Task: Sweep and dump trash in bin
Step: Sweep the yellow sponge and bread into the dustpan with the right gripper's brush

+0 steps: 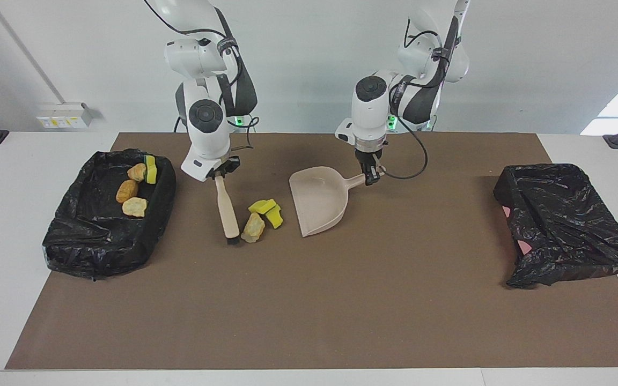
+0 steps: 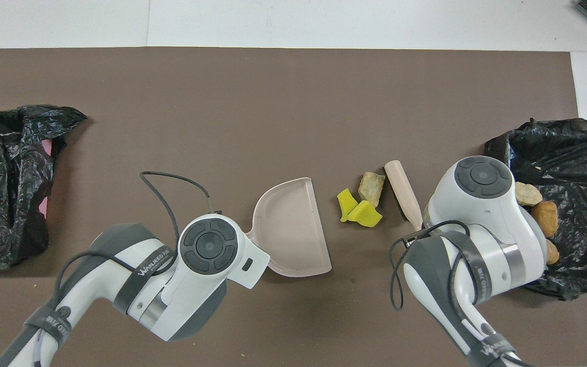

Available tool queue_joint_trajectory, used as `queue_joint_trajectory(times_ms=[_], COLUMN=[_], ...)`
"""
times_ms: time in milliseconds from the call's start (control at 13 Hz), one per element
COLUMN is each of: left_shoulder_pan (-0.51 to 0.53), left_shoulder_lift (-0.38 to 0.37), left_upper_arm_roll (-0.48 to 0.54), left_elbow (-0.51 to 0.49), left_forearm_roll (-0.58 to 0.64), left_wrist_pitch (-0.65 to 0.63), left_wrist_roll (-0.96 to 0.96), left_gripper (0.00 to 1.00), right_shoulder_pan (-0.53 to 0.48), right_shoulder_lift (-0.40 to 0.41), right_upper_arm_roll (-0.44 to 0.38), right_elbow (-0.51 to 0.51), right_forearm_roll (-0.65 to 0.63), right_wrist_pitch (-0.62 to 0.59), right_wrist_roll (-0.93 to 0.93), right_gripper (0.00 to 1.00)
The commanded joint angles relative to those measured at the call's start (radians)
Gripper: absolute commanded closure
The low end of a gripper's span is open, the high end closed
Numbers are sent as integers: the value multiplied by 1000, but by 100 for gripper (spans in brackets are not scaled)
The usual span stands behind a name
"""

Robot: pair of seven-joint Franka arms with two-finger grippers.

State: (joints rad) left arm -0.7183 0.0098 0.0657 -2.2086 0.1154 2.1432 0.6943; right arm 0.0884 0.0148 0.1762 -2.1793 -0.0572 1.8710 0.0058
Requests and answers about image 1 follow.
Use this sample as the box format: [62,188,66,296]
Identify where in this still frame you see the beige hand brush black bristles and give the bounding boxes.
[214,174,241,247]

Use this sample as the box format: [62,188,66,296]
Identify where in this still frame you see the beige plastic dustpan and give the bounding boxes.
[289,165,386,237]

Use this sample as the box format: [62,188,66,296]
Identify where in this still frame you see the beige toast piece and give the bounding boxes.
[241,212,266,243]

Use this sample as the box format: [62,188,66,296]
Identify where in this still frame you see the pale bread piece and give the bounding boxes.
[122,197,149,218]

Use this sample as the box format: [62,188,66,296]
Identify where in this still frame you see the brown oval bread roll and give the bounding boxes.
[116,180,139,204]

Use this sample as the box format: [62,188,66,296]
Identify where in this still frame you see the black trash bag lined bin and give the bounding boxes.
[42,149,176,280]

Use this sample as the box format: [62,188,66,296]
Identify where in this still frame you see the pink plastic bin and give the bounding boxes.
[502,206,533,256]

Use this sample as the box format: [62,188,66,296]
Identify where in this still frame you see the black trash bag pink bin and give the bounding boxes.
[493,164,618,289]

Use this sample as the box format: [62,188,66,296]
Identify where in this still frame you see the brown table mat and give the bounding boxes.
[5,132,618,370]

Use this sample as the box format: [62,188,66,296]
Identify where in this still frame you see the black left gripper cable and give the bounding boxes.
[379,80,429,181]

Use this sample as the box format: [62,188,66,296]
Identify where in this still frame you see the white wall outlet box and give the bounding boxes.
[36,102,100,129]

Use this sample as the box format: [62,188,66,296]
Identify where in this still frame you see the white wall conduit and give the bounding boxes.
[0,0,68,105]

